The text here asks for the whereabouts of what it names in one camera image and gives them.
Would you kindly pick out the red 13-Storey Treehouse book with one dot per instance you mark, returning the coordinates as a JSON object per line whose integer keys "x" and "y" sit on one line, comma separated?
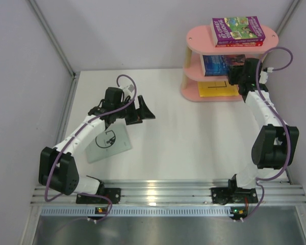
{"x": 249, "y": 44}

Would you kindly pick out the blue Jane Eyre book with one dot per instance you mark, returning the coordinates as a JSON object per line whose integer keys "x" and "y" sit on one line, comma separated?
{"x": 219, "y": 65}

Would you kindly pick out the perforated grey cable duct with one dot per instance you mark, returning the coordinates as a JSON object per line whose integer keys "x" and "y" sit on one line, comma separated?
{"x": 145, "y": 211}

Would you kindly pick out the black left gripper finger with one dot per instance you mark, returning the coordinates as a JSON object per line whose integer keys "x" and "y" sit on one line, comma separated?
{"x": 143, "y": 110}
{"x": 133, "y": 121}

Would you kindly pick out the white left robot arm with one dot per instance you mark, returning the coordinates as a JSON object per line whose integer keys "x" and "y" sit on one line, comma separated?
{"x": 58, "y": 169}

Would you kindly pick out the purple 117-Storey Treehouse book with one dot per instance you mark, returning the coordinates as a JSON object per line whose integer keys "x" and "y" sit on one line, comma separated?
{"x": 233, "y": 30}

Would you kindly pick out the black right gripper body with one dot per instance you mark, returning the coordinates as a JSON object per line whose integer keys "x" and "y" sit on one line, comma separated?
{"x": 235, "y": 77}

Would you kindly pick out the yellow hangman book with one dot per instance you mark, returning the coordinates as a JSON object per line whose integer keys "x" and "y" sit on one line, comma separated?
{"x": 216, "y": 89}

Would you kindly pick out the pink three-tier shelf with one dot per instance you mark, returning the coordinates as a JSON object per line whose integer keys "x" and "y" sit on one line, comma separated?
{"x": 200, "y": 42}

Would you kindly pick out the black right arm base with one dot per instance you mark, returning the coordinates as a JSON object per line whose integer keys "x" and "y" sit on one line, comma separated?
{"x": 232, "y": 194}

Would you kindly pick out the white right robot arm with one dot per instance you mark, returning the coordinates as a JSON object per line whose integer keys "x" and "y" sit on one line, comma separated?
{"x": 276, "y": 141}

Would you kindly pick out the grey-green file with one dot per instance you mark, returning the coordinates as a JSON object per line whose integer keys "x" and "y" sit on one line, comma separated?
{"x": 113, "y": 141}

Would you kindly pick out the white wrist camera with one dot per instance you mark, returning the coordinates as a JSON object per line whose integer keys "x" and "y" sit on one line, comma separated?
{"x": 264, "y": 74}
{"x": 128, "y": 88}

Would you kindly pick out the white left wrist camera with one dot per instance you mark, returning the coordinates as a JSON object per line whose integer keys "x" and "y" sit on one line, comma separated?
{"x": 128, "y": 88}

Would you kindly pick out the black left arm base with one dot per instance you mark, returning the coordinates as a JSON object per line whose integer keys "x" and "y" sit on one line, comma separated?
{"x": 111, "y": 193}

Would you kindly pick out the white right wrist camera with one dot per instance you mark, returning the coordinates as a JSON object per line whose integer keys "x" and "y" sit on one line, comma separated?
{"x": 264, "y": 74}

